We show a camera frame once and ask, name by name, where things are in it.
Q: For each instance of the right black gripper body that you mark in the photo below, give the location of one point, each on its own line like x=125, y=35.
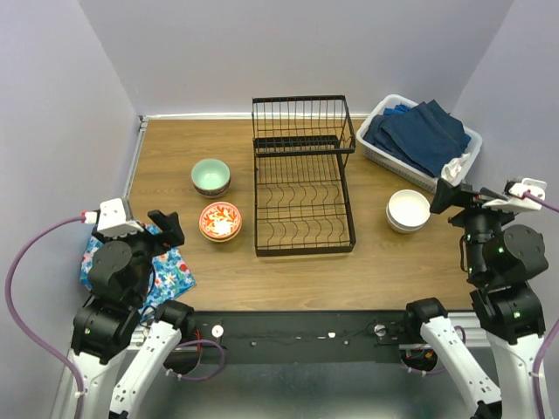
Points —
x=479, y=222

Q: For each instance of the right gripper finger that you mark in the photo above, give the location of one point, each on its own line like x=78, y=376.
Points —
x=446, y=196
x=492, y=199

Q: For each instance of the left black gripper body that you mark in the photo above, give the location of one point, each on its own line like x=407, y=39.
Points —
x=145, y=243

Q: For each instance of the white ribbed bowl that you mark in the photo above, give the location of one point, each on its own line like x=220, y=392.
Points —
x=409, y=207

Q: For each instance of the red white patterned bowl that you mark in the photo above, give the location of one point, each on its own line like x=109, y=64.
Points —
x=221, y=217

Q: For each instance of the beige floral bowl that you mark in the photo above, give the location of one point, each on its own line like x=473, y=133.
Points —
x=402, y=229

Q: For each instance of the mint green bowl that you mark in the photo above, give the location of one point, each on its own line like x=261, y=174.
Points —
x=210, y=175

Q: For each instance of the black wire dish rack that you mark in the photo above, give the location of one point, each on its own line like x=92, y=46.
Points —
x=301, y=146

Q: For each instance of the yellow dotted teal bowl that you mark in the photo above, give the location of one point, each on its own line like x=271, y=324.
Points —
x=217, y=238

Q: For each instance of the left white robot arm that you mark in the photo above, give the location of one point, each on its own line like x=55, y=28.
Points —
x=103, y=328

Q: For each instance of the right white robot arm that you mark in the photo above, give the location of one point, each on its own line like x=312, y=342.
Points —
x=499, y=257

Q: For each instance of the white crumpled cloth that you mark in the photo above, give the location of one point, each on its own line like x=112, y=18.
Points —
x=454, y=170

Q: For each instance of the blue floral cloth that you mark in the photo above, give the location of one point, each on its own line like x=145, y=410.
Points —
x=169, y=279

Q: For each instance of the dark blue folded cloth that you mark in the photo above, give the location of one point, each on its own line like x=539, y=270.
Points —
x=424, y=136

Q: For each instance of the white plastic basket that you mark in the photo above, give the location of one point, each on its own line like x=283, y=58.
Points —
x=404, y=170

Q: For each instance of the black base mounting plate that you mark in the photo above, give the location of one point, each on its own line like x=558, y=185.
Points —
x=296, y=337

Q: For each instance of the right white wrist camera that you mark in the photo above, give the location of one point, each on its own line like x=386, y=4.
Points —
x=525, y=194

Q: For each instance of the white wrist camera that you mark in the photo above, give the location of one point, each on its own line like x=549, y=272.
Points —
x=525, y=194
x=114, y=216

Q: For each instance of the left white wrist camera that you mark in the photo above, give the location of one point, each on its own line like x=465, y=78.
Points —
x=114, y=216

